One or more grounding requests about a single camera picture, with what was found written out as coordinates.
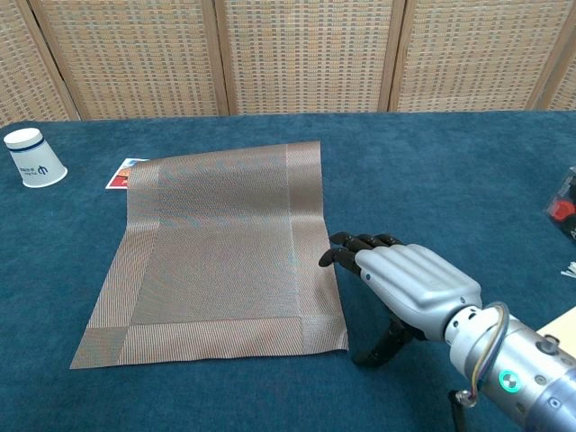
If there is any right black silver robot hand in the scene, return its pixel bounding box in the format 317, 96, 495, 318
318, 231, 483, 369

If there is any grey woven placemat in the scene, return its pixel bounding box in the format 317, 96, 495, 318
68, 139, 351, 370

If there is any blue felt table cover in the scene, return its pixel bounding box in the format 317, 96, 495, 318
0, 110, 576, 432

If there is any white and brown card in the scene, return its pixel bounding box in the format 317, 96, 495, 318
535, 305, 576, 347

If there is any red black object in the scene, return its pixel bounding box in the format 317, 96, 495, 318
543, 166, 576, 244

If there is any bamboo folding screen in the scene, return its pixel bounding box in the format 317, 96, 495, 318
0, 0, 576, 128

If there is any red palace postcard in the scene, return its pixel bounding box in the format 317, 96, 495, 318
105, 157, 152, 191

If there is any white paper cup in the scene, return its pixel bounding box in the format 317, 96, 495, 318
3, 127, 68, 189

